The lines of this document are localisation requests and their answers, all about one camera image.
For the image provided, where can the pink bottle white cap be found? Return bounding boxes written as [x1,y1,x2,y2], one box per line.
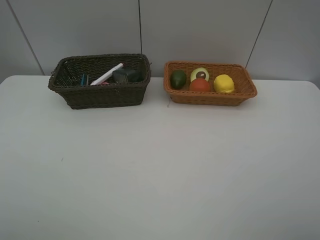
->
[100,81,110,86]

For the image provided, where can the orange wicker basket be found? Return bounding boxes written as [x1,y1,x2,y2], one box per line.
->
[163,61,258,106]

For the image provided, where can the halved avocado with pit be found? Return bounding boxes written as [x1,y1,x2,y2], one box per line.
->
[190,67,210,82]

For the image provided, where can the dark grey pump bottle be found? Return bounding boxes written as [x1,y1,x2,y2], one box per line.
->
[112,68,144,84]

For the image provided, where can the white marker pink caps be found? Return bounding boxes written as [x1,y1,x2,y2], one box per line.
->
[90,63,124,86]

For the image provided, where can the orange red peach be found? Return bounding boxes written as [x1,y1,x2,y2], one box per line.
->
[189,78,211,92]

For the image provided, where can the yellow lemon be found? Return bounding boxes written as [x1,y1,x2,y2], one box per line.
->
[213,74,235,94]

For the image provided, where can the green lime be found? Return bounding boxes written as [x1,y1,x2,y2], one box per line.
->
[170,69,187,90]

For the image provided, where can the black whiteboard eraser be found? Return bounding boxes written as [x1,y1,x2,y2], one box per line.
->
[80,73,89,86]

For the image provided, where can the dark brown wicker basket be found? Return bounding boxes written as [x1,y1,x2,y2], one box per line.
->
[48,53,151,110]

